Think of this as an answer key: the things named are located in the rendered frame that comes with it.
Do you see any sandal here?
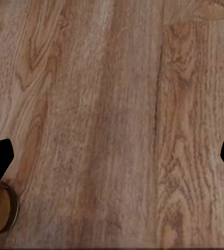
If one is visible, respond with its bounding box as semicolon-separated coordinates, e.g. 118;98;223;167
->
0;181;18;234

